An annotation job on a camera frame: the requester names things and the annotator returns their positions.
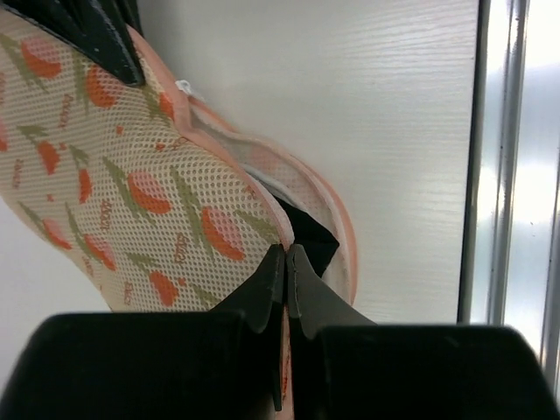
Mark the aluminium mounting rail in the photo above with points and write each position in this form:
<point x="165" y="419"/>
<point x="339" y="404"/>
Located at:
<point x="510" y="261"/>

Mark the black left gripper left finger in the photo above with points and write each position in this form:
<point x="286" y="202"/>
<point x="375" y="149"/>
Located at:
<point x="225" y="363"/>

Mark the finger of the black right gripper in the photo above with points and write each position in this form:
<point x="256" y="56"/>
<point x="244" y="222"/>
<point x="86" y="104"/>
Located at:
<point x="101" y="31"/>

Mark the floral mesh bra laundry bag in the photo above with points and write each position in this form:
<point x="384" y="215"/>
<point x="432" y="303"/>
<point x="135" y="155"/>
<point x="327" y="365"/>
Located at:
<point x="164" y="206"/>

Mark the black bra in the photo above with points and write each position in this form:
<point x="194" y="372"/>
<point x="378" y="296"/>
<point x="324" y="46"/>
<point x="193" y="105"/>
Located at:
<point x="319" y="243"/>

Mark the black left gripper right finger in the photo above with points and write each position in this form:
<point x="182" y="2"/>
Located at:
<point x="345" y="366"/>

